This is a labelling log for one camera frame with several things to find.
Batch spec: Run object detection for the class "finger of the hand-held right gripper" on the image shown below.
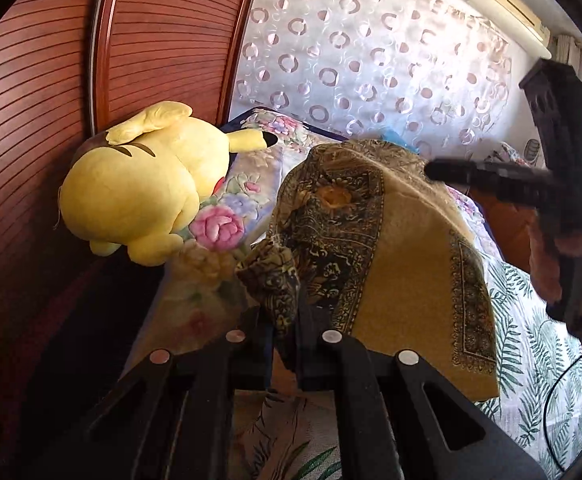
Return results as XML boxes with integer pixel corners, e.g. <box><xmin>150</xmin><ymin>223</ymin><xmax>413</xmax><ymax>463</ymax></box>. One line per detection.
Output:
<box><xmin>423</xmin><ymin>156</ymin><xmax>554</xmax><ymax>207</ymax></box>

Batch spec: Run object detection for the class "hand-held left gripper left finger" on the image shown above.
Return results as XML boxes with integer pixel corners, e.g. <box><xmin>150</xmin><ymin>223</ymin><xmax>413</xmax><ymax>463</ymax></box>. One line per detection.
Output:
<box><xmin>31</xmin><ymin>305</ymin><xmax>277</xmax><ymax>480</ymax></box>

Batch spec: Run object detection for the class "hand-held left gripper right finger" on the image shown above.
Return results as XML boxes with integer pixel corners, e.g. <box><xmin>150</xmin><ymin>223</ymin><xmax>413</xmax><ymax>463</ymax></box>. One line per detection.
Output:
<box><xmin>295</xmin><ymin>280</ymin><xmax>547</xmax><ymax>480</ymax></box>

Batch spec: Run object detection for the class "golden patterned garment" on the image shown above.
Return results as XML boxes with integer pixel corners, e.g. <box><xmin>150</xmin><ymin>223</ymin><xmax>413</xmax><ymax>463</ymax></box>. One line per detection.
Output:
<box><xmin>235</xmin><ymin>139</ymin><xmax>501</xmax><ymax>403</ymax></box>

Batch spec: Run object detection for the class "floral cloth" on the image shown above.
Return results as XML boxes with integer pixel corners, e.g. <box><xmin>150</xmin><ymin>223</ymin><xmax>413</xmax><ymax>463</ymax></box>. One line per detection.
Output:
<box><xmin>491</xmin><ymin>142</ymin><xmax>527</xmax><ymax>167</ymax></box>

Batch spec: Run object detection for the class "wooden cabinet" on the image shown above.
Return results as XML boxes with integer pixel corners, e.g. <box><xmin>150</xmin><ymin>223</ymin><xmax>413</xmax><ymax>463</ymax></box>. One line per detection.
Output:
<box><xmin>481</xmin><ymin>190</ymin><xmax>542</xmax><ymax>281</ymax></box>

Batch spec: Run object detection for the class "pale window curtain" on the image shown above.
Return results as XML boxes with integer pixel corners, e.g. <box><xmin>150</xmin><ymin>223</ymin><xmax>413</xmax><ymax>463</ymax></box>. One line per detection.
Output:
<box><xmin>555</xmin><ymin>34</ymin><xmax>582</xmax><ymax>68</ymax></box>

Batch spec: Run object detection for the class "blue plastic bag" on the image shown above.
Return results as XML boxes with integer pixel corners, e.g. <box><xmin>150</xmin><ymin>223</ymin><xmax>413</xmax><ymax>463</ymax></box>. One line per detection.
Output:
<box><xmin>378</xmin><ymin>127</ymin><xmax>417</xmax><ymax>150</ymax></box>

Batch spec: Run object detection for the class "floral quilt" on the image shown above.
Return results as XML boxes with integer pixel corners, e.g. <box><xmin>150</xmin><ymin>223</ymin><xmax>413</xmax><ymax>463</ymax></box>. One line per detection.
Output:
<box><xmin>136</xmin><ymin>106</ymin><xmax>504</xmax><ymax>361</ymax></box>

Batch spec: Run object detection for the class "sheer circle-patterned curtain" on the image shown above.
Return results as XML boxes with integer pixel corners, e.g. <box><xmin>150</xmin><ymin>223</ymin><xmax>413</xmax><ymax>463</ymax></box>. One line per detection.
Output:
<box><xmin>228</xmin><ymin>0</ymin><xmax>514</xmax><ymax>153</ymax></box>

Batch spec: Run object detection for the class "yellow plush toy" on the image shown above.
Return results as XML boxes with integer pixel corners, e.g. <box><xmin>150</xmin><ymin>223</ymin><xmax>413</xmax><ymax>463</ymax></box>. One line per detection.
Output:
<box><xmin>53</xmin><ymin>101</ymin><xmax>279</xmax><ymax>267</ymax></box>

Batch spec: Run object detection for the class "wooden slatted wardrobe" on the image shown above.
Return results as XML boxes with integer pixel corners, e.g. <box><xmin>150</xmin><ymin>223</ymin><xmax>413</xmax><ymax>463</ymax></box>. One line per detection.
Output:
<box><xmin>0</xmin><ymin>0</ymin><xmax>264</xmax><ymax>461</ymax></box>

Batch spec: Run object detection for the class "wall air conditioner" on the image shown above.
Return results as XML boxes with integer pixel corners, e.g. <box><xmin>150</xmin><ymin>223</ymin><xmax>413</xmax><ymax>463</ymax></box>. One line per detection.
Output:
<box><xmin>472</xmin><ymin>0</ymin><xmax>553</xmax><ymax>60</ymax></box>

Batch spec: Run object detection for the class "black cable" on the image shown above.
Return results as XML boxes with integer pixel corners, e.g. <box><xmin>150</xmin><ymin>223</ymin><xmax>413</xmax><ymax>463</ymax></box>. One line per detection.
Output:
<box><xmin>541</xmin><ymin>350</ymin><xmax>582</xmax><ymax>473</ymax></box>

